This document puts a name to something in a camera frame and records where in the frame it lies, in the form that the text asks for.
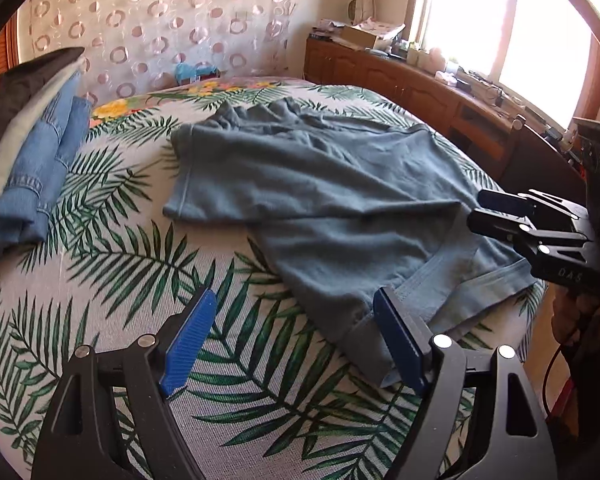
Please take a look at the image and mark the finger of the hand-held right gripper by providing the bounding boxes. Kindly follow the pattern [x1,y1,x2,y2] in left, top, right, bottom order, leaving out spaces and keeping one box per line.
[478,189,588,233]
[466,210,593,273]

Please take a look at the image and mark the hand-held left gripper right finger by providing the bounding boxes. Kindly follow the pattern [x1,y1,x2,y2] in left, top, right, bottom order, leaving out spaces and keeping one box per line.
[372,286,561,480]

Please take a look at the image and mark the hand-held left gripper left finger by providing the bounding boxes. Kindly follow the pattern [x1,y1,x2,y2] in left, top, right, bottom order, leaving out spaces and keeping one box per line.
[31,287,218,480]

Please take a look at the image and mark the grey-blue pants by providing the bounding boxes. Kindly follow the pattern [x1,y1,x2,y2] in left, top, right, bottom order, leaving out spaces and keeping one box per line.
[162,97,543,388]

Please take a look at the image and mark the person's right hand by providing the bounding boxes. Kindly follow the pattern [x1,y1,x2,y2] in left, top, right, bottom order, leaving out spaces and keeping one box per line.
[551,290,600,361]

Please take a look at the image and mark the palm leaf printed bed sheet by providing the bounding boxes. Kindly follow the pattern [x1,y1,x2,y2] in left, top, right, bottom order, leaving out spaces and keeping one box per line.
[0,76,546,480]

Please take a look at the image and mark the long wooden cabinet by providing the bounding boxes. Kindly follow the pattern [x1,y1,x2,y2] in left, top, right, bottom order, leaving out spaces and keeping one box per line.
[304,35,586,191]

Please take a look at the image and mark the window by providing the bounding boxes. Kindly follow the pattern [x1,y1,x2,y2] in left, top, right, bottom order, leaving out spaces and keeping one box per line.
[410,0,600,131]

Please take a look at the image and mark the cardboard box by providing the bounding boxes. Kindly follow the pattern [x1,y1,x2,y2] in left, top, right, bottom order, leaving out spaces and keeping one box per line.
[340,24,406,50]

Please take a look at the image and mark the folded blue jeans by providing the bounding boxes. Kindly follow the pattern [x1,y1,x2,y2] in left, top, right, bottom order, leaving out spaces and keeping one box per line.
[0,67,93,263]

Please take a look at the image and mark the light blue cloth item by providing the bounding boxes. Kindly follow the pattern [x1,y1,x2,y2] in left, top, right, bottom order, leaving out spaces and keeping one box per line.
[174,62,221,85]

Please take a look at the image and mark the folded light grey garment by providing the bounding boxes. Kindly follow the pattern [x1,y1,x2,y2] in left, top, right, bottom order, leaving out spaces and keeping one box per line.
[0,55,88,196]

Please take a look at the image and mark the folded dark brown garment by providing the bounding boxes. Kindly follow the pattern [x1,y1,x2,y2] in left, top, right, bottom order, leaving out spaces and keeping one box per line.
[0,47,86,161]

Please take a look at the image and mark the sheer curtain with circles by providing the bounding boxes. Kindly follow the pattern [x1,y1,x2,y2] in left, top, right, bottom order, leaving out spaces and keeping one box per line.
[17,0,311,106]

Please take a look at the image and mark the orange wooden slatted panel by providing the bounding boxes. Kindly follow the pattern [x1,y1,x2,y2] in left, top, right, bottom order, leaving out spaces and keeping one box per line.
[0,15,22,71]

